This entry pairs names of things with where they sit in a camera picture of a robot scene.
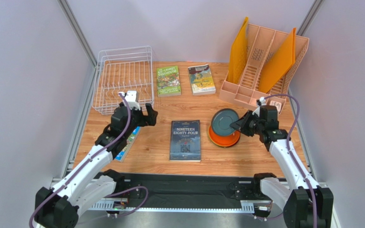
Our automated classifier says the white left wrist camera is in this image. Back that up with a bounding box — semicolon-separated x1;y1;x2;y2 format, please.
118;90;141;110

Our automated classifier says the lime green plate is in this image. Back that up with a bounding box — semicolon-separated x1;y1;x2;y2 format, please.
207;126;242;148

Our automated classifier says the green Treehouse book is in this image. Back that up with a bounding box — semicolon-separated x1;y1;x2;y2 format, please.
156;66;182;97

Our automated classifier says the aluminium mounting rail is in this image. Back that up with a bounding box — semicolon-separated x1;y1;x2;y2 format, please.
37;177;332;228

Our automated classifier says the purple cable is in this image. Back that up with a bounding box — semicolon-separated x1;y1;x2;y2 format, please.
254;94;319;228
28;92;151;228

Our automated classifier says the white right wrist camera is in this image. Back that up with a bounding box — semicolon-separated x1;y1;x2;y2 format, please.
252;97;267;116

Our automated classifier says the blue Treehouse book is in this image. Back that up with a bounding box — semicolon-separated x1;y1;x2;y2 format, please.
114;127;140;162

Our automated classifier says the right orange divider board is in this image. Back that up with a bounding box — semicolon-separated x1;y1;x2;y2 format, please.
259;28;296;93

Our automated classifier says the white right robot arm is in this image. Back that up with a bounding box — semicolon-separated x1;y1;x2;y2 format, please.
230;105;334;228

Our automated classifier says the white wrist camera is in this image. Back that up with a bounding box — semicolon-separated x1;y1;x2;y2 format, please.
252;97;267;116
118;90;141;110

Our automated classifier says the pink plastic file organizer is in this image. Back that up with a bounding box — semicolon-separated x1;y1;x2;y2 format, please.
219;24;309;113

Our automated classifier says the left orange divider board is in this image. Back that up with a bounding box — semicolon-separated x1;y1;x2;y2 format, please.
227;17;249;84

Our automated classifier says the orange divider board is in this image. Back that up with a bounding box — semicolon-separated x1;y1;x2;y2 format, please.
227;17;249;84
259;28;296;93

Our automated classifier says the beige paperback book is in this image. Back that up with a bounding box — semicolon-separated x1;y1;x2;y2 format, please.
188;64;216;95

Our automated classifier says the white wire dish rack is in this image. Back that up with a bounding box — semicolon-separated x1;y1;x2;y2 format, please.
92;46;154;115

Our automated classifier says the dark grey plate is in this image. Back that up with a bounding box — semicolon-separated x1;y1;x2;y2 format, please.
211;108;239;137

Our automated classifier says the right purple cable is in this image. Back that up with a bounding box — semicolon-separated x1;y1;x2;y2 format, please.
254;94;319;228

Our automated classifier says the black base mat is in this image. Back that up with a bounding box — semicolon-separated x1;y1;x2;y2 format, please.
114;173;274;210

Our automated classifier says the Nineteen Eighty-Four book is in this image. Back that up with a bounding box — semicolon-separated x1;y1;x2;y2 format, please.
169;120;202;162

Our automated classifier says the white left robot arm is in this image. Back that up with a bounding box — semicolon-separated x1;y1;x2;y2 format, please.
29;101;158;228

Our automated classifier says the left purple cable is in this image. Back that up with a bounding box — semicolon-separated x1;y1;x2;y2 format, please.
28;92;151;228

